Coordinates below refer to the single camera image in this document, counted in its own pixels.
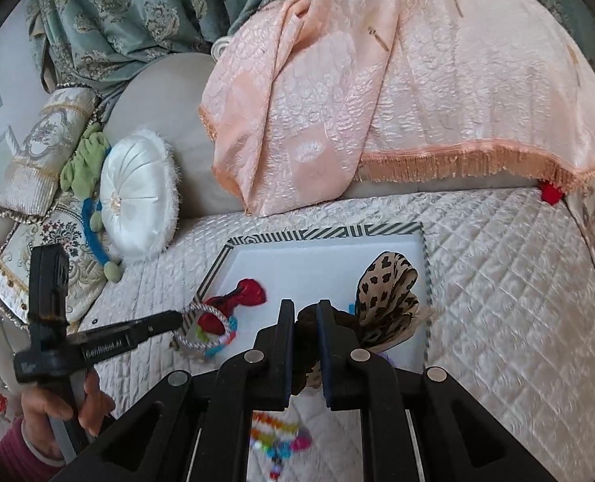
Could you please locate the person's left forearm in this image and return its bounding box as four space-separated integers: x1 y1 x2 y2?
0 418 65 482

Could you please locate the orange bead bracelet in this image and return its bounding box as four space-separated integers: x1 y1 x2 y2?
250 412 298 436

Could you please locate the silver cord bracelet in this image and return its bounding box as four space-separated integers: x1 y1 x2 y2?
169 301 235 361

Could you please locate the red hair bow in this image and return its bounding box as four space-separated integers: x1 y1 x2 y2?
204 278 269 336

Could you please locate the dark brown scrunchie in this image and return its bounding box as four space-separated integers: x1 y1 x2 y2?
292 306 366 395

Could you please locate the beige sofa backrest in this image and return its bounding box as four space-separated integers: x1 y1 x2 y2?
102 53 251 220

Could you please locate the leopard print hair bow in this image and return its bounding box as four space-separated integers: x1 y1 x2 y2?
354 251 435 351

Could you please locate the floral embroidered cushion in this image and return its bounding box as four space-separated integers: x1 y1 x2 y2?
0 193 124 331

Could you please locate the white round satin pillow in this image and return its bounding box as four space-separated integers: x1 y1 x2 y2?
99 131 183 262

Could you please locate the peach fringed blanket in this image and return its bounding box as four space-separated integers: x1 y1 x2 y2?
198 0 595 218

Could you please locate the cream quilted bed cover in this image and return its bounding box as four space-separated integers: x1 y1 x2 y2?
0 186 595 482

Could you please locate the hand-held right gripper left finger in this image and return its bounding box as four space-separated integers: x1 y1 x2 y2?
71 299 297 482

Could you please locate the striped shallow cardboard box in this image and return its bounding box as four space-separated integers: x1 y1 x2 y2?
194 221 435 377

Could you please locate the green and blue plush toy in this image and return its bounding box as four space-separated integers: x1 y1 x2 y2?
60 125 126 283

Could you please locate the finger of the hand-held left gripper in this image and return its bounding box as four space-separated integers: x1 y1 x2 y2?
122 310 184 350

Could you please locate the teal floral curtain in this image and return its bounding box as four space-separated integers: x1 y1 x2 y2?
508 0 595 94
26 0 324 98

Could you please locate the person's left hand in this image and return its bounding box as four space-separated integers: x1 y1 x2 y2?
20 369 116 459

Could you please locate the gold patterned bolster cushion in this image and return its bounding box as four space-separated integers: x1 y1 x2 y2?
0 87 102 223

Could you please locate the red cloth piece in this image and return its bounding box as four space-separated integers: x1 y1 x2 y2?
538 181 567 207

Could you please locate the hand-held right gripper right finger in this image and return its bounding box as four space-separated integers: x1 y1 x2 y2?
316 299 554 482

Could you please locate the multicolour bead bracelet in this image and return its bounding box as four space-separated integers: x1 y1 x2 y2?
276 429 314 463

